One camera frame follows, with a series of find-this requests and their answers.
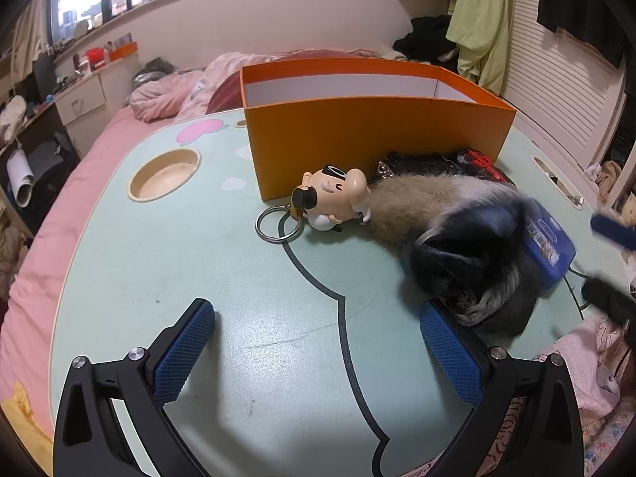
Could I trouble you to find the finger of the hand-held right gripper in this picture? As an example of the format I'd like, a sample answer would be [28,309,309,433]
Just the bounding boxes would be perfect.
[591,213,636,252]
[581,275,636,349]

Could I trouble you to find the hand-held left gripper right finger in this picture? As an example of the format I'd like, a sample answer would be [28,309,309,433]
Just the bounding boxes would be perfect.
[419,301,584,477]

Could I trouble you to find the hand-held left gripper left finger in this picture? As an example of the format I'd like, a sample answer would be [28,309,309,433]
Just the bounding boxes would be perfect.
[52,298,217,477]

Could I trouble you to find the blue tin box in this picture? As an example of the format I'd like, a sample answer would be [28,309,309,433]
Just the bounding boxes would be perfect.
[519,199,577,294]

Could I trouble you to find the black fur hair clip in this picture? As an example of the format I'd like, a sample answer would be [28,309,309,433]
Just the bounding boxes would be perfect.
[407,194,547,343]

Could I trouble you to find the white fur hair clip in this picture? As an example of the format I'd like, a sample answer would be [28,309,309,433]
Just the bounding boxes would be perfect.
[437,176,522,209]

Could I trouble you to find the tan fur hair clip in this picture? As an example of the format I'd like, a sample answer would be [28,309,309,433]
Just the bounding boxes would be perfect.
[366,174,478,252]

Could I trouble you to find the pig figurine keychain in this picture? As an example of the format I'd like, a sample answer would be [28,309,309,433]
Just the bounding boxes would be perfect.
[255,164,373,244]

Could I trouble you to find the large orange cardboard box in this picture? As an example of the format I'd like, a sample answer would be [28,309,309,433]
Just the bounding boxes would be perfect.
[240,57,518,203]

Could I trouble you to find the mint cartoon printed desktop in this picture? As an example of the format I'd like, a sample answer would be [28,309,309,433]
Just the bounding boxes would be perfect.
[50,109,632,477]

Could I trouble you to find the beige plush toy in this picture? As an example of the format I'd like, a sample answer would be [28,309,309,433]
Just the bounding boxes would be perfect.
[593,161,624,204]

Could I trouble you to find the white slatted closet door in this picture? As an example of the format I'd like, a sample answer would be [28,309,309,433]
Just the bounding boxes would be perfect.
[497,7,628,180]

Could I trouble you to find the multicolour knit blanket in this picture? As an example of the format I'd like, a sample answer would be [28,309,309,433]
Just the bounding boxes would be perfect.
[581,407,632,477]

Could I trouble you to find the yellow cloth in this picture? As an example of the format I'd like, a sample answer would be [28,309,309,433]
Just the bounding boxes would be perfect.
[0,382,53,473]

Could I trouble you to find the pink bed sheet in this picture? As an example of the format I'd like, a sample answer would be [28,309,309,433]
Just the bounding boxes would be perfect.
[0,107,165,438]

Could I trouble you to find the black office chair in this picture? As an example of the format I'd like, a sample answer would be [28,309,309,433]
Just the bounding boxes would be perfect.
[25,132,83,229]

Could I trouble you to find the black hanging garment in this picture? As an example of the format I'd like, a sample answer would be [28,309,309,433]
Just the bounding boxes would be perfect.
[537,0,628,68]

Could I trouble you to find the white paper roll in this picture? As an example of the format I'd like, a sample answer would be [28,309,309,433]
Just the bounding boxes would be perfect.
[7,151,35,207]

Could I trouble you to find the light green hanging garment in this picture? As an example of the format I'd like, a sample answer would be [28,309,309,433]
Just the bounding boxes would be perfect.
[446,0,520,95]

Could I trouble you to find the pink floral quilt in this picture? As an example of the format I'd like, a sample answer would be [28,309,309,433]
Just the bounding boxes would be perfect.
[130,50,378,122]

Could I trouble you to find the white drawer cabinet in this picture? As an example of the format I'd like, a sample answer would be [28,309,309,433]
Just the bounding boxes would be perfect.
[54,67,142,127]

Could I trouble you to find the black clothes pile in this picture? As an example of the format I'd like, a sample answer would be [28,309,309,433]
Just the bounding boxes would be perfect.
[392,15,460,68]

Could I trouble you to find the dark grey bag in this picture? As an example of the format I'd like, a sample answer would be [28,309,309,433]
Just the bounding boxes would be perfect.
[132,57,177,93]

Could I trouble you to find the white cloth bag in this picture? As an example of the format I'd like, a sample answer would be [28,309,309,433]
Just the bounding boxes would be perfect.
[0,94,28,135]

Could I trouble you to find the black monitor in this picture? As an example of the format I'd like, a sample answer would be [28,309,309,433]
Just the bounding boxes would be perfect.
[32,54,58,105]

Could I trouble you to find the beige curtain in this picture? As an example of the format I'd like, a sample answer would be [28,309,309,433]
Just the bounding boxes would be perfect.
[11,0,53,78]

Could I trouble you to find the red corduroy pillow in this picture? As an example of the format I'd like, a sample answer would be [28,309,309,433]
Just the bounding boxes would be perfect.
[206,48,359,115]

